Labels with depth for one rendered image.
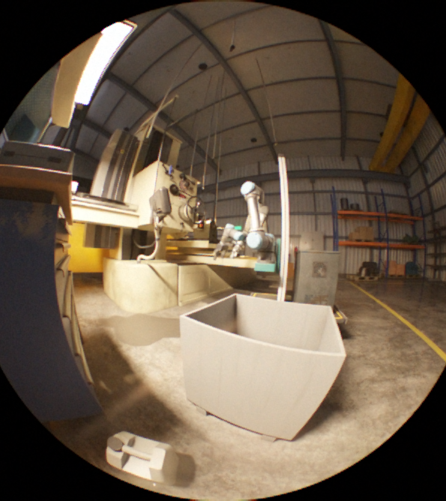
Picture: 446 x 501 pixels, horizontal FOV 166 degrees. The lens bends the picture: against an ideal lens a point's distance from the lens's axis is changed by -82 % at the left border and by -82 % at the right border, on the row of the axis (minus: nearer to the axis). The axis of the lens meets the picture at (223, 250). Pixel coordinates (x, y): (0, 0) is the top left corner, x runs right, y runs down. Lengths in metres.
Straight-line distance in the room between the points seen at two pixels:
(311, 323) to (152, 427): 0.91
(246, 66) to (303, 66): 2.31
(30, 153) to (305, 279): 1.52
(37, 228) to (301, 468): 1.14
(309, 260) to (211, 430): 1.24
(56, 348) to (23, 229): 0.32
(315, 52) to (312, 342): 8.29
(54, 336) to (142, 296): 1.52
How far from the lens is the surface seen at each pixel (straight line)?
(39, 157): 0.50
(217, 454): 0.81
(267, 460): 0.83
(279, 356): 0.43
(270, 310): 0.82
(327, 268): 1.28
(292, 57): 7.95
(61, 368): 0.60
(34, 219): 0.49
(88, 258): 4.00
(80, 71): 1.20
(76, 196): 1.94
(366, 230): 8.19
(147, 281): 1.89
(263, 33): 7.81
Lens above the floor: 0.79
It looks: 1 degrees up
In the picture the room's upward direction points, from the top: 3 degrees clockwise
